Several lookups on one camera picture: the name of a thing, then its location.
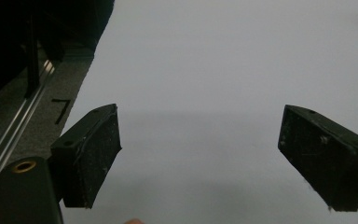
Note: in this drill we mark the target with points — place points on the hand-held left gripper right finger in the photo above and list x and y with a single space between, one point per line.
323 161

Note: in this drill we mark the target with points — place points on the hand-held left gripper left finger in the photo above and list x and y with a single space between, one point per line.
87 155

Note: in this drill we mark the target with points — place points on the aluminium floor rail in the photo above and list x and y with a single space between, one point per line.
12 132

